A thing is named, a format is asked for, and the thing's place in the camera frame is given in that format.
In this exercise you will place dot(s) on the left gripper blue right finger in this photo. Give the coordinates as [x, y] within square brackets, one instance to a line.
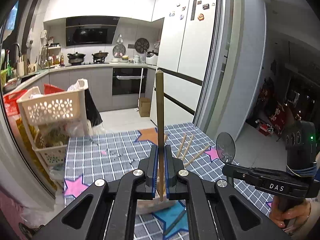
[182, 184]

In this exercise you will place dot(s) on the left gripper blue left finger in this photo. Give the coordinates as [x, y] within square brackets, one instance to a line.
[139, 184]

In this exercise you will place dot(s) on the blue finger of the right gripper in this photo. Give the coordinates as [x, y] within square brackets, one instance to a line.
[236, 171]

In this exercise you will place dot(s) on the black handled steel spoon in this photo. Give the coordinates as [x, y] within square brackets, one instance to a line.
[225, 147]
[174, 223]

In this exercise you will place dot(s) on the wooden chopstick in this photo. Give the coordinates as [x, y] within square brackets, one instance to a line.
[181, 146]
[160, 126]
[196, 156]
[187, 148]

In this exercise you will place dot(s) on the person's right hand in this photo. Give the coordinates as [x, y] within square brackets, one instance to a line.
[300, 221]

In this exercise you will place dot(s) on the beige plastic utensil holder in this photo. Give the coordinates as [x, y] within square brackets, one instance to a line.
[151, 206]

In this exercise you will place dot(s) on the blue checkered tablecloth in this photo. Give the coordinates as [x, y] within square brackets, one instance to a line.
[110, 156]

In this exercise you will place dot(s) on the small cardboard box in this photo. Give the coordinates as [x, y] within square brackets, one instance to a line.
[144, 106]

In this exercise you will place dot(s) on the black built-in oven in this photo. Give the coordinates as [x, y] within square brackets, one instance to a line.
[129, 80]

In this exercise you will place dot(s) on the beige perforated storage rack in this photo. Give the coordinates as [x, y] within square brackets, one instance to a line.
[51, 119]

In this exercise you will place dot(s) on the black pot on stove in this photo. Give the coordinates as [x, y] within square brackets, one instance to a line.
[99, 57]

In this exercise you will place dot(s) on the black wok on stove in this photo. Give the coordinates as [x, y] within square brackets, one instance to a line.
[76, 58]

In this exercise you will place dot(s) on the white refrigerator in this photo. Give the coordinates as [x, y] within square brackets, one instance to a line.
[184, 51]

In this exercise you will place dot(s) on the black range hood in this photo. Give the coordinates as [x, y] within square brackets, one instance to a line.
[84, 30]

